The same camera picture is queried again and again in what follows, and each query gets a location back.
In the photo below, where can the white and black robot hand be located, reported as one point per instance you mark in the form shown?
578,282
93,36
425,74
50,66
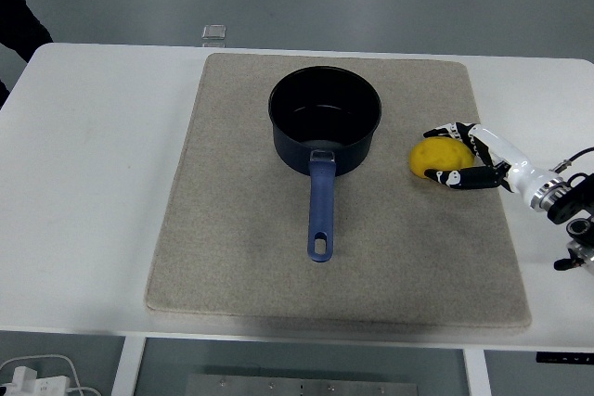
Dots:
506,159

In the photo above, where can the yellow potato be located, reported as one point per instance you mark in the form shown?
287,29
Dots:
438,158

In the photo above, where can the beige fabric mat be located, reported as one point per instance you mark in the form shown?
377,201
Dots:
339,247

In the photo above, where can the black table control panel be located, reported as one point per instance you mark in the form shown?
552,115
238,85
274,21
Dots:
564,358

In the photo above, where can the white table leg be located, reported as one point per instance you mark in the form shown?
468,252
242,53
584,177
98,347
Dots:
127,366
478,373

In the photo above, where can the small clear plastic box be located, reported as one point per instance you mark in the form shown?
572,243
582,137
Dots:
214,33

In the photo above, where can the person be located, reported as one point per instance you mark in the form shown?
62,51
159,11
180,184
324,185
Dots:
18,29

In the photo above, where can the white power adapter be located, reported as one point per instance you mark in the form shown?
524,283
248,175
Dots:
30,382

